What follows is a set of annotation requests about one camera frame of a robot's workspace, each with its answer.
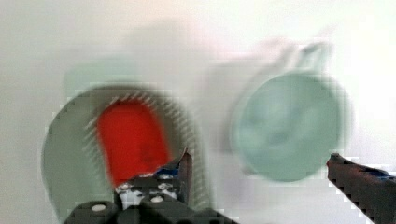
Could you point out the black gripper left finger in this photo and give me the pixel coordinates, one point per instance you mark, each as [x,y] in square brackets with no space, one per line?
[161,197]

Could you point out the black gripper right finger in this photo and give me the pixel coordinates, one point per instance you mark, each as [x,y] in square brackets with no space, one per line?
[372,190]

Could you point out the red plush ketchup bottle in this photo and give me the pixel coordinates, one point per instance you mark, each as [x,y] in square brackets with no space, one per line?
[132,139]

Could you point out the green perforated strainer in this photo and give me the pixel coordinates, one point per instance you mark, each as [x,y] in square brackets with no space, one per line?
[73,164]

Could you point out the green metal cup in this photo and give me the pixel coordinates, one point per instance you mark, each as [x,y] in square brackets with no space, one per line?
[290,119]

